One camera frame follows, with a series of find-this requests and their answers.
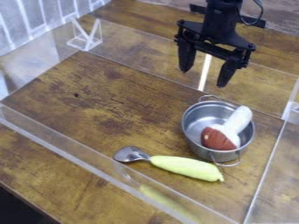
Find spoon with yellow handle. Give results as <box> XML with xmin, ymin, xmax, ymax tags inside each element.
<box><xmin>114</xmin><ymin>146</ymin><xmax>225</xmax><ymax>182</ymax></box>

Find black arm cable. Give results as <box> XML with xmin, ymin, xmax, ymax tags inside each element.
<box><xmin>238</xmin><ymin>0</ymin><xmax>266</xmax><ymax>26</ymax></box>

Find black bar on table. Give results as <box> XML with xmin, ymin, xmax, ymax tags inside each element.
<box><xmin>190</xmin><ymin>3</ymin><xmax>268</xmax><ymax>28</ymax></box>

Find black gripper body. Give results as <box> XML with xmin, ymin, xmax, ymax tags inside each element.
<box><xmin>174</xmin><ymin>19</ymin><xmax>257</xmax><ymax>68</ymax></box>

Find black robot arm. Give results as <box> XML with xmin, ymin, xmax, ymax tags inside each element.
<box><xmin>174</xmin><ymin>0</ymin><xmax>257</xmax><ymax>88</ymax></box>

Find clear acrylic enclosure wall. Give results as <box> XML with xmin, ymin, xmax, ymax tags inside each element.
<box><xmin>0</xmin><ymin>0</ymin><xmax>299</xmax><ymax>224</ymax></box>

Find silver metal pot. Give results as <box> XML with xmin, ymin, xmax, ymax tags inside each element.
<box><xmin>182</xmin><ymin>96</ymin><xmax>255</xmax><ymax>167</ymax></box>

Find clear acrylic triangle bracket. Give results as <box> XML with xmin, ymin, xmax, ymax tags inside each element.
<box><xmin>67</xmin><ymin>19</ymin><xmax>103</xmax><ymax>52</ymax></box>

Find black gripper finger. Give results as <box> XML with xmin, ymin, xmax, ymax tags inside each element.
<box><xmin>217</xmin><ymin>59</ymin><xmax>242</xmax><ymax>88</ymax></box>
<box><xmin>178</xmin><ymin>39</ymin><xmax>197</xmax><ymax>73</ymax></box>

